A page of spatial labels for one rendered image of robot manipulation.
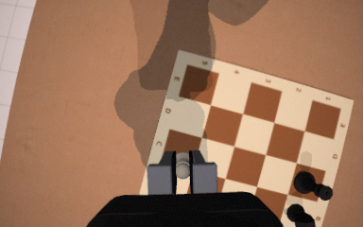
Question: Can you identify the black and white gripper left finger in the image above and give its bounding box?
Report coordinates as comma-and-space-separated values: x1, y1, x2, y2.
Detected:
147, 151, 177, 195

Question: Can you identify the brown and cream chessboard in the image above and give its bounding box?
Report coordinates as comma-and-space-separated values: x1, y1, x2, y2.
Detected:
147, 50, 354, 227

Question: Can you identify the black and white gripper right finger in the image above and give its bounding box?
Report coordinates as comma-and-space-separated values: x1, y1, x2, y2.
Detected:
189, 150, 217, 194

